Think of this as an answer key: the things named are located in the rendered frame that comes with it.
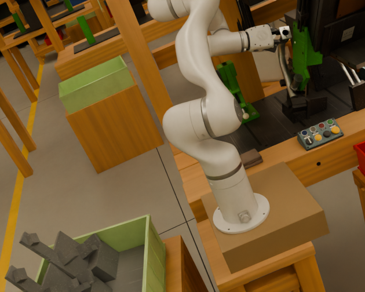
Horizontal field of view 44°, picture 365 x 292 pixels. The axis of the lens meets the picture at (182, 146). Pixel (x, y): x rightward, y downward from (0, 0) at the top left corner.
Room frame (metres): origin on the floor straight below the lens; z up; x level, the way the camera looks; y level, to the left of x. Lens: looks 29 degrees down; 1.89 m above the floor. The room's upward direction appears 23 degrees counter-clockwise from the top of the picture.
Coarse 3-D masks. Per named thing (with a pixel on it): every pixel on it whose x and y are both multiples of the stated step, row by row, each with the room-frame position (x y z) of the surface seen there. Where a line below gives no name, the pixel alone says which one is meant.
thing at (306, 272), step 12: (300, 264) 1.01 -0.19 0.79; (312, 264) 1.01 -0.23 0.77; (264, 276) 1.06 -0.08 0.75; (276, 276) 1.04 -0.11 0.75; (288, 276) 1.02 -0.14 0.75; (300, 276) 1.01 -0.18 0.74; (312, 276) 1.01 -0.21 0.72; (240, 288) 1.01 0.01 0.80; (252, 288) 1.03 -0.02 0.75; (264, 288) 1.02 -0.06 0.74; (276, 288) 1.02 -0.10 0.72; (288, 288) 1.02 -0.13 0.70; (300, 288) 1.04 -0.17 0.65; (312, 288) 1.01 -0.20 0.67
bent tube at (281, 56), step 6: (282, 30) 1.73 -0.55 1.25; (288, 30) 1.73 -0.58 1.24; (282, 36) 1.71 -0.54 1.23; (288, 36) 1.71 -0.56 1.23; (282, 48) 1.78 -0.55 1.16; (282, 54) 1.78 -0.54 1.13; (282, 60) 1.77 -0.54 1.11; (282, 66) 1.76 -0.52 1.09; (282, 72) 1.75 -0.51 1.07; (288, 72) 1.73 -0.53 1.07; (288, 78) 1.71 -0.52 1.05; (288, 84) 1.69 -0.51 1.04; (288, 90) 1.68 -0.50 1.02; (294, 96) 1.67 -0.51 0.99
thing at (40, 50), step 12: (12, 0) 8.94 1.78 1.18; (72, 0) 8.60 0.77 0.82; (84, 0) 8.61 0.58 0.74; (144, 0) 8.93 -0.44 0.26; (12, 12) 8.51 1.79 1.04; (48, 12) 8.60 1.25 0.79; (108, 12) 8.63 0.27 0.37; (24, 24) 8.94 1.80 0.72; (48, 36) 8.99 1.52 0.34; (60, 36) 8.59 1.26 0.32; (36, 48) 8.80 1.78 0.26; (48, 48) 8.49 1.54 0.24
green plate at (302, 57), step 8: (296, 24) 1.69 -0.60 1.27; (296, 32) 1.69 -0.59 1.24; (304, 32) 1.62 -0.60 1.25; (296, 40) 1.69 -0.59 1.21; (304, 40) 1.61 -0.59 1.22; (296, 48) 1.69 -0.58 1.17; (304, 48) 1.61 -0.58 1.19; (312, 48) 1.62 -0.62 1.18; (296, 56) 1.69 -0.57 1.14; (304, 56) 1.61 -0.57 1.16; (312, 56) 1.62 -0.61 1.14; (320, 56) 1.62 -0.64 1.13; (296, 64) 1.69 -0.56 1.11; (304, 64) 1.61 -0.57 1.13; (312, 64) 1.62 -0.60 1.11; (296, 72) 1.68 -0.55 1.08
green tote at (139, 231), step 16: (128, 224) 1.34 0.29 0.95; (144, 224) 1.34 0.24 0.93; (80, 240) 1.38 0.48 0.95; (112, 240) 1.36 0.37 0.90; (128, 240) 1.35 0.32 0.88; (144, 240) 1.34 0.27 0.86; (160, 240) 1.32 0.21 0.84; (144, 256) 1.13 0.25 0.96; (160, 256) 1.25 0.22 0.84; (144, 272) 1.06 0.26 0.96; (160, 272) 1.17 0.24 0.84; (144, 288) 1.00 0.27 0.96; (160, 288) 1.11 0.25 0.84
